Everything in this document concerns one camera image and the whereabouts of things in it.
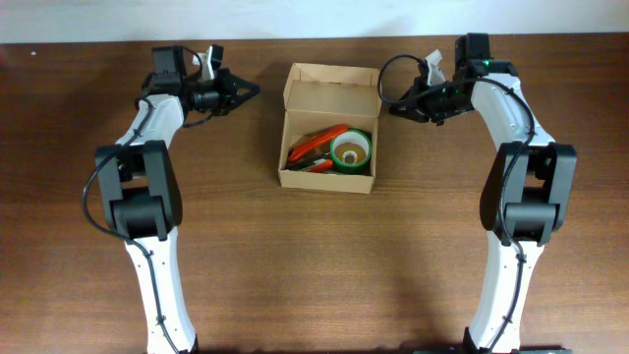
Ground red highlighter marker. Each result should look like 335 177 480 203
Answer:
287 124 349 162

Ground yellow tape roll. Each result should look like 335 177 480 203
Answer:
335 143 367 165

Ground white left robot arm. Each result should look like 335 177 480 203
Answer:
83 69 259 353

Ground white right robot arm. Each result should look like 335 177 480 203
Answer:
418 58 577 353

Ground cardboard box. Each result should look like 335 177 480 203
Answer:
278 63 381 194

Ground green tape roll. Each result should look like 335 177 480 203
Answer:
330 129 372 175

